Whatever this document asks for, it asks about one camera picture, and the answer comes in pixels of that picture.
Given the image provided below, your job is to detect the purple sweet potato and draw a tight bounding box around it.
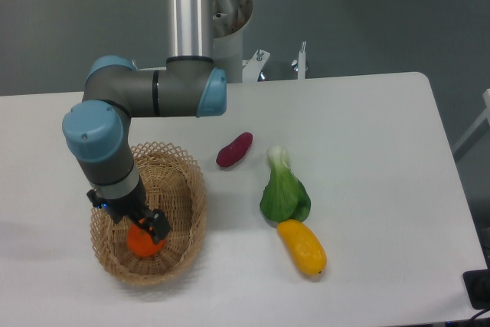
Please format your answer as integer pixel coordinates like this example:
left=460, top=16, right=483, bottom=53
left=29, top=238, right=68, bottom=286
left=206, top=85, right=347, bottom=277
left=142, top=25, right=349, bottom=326
left=216, top=132, right=253, bottom=168

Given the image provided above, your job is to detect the black device at table corner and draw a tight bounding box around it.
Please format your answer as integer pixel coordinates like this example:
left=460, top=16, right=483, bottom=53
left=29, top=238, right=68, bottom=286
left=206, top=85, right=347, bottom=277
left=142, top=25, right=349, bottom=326
left=462, top=269, right=489, bottom=310

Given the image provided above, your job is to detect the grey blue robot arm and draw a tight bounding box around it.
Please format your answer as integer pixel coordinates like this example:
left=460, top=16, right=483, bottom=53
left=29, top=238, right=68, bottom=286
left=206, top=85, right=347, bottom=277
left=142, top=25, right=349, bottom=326
left=62, top=0, right=227, bottom=243

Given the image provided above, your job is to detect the green bok choy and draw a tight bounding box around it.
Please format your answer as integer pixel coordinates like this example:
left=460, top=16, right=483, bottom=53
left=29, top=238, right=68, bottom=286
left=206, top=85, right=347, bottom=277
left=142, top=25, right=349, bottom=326
left=260, top=146, right=311, bottom=223

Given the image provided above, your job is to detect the orange fruit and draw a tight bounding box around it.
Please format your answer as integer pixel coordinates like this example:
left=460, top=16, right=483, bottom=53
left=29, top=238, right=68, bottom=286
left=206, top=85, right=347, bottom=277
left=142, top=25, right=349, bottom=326
left=126, top=224, right=166, bottom=257

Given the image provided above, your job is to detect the white bracket with bolt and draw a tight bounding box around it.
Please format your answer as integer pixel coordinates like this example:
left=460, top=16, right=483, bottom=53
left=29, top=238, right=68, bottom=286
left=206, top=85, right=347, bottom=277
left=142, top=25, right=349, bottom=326
left=291, top=41, right=308, bottom=80

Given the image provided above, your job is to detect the yellow mango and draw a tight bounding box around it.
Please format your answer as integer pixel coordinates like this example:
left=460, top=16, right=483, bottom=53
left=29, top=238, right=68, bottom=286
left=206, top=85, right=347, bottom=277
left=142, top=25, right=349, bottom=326
left=276, top=219, right=328, bottom=276

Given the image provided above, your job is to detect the woven wicker basket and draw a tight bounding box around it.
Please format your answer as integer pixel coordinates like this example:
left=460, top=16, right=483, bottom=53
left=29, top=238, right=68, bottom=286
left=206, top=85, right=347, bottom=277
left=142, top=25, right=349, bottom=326
left=90, top=142, right=207, bottom=286

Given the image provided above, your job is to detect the white frame at right edge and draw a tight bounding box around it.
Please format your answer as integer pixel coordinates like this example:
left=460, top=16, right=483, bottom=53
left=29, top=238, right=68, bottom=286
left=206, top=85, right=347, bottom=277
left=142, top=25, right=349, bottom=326
left=452, top=89, right=489, bottom=162

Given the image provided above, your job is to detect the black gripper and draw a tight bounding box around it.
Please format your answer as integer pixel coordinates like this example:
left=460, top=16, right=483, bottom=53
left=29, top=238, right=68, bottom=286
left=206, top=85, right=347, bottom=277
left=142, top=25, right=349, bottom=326
left=87, top=179, right=172, bottom=244

